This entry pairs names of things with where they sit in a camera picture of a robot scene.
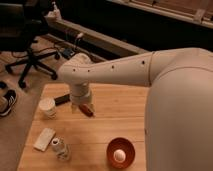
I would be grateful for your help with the black and white sneaker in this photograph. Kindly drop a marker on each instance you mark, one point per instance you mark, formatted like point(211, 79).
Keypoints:
point(9, 100)

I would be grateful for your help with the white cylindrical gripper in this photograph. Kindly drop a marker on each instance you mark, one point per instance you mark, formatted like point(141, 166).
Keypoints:
point(81, 94)

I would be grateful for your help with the black office chair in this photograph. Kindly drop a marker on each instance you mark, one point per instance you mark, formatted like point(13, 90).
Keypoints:
point(21, 21)

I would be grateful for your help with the reddish brown oblong object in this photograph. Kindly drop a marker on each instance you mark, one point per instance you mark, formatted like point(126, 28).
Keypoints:
point(86, 110)

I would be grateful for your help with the white egg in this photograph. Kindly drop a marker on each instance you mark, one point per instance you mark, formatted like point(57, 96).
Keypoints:
point(119, 156)

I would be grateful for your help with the red bowl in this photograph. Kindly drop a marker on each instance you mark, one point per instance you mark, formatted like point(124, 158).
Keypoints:
point(125, 145)

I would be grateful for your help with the long metal beam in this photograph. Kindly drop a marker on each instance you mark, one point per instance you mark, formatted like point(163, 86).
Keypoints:
point(95, 38)

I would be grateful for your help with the blue power strip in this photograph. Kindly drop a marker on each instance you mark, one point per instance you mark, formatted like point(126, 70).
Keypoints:
point(67, 53)

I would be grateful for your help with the black rectangular block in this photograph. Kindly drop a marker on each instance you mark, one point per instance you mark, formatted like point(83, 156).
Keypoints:
point(62, 99)

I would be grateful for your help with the white rectangular remote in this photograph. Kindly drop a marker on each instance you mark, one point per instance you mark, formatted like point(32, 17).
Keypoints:
point(44, 139)

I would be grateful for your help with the white paper cup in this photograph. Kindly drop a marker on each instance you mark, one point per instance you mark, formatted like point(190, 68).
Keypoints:
point(48, 107)

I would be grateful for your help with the clear plastic bottle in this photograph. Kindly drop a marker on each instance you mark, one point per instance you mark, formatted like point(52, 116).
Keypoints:
point(61, 149)

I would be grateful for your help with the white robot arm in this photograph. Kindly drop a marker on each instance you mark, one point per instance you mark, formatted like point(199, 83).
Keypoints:
point(179, 106)

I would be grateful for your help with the white spray bottle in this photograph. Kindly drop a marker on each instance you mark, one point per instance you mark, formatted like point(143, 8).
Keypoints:
point(55, 13)

